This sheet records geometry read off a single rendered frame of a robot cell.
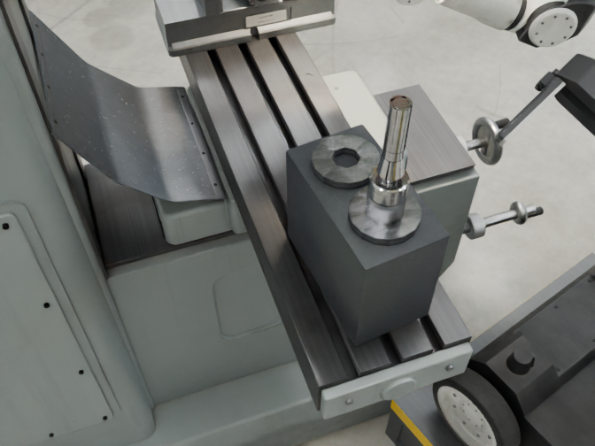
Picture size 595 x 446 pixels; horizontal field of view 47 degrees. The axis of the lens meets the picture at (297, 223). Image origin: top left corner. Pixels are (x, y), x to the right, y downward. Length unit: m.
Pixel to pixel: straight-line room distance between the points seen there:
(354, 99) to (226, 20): 0.31
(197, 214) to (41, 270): 0.29
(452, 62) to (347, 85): 1.57
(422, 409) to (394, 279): 0.76
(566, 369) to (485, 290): 0.82
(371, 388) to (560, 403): 0.59
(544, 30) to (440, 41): 1.92
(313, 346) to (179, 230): 0.43
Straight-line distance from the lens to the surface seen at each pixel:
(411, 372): 0.98
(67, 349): 1.40
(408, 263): 0.85
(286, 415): 1.81
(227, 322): 1.59
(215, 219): 1.29
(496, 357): 1.44
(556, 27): 1.25
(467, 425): 1.54
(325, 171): 0.89
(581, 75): 0.55
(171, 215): 1.26
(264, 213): 1.10
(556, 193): 2.60
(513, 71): 3.05
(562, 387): 1.50
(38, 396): 1.52
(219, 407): 1.80
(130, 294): 1.40
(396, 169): 0.78
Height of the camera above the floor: 1.84
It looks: 51 degrees down
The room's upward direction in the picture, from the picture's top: straight up
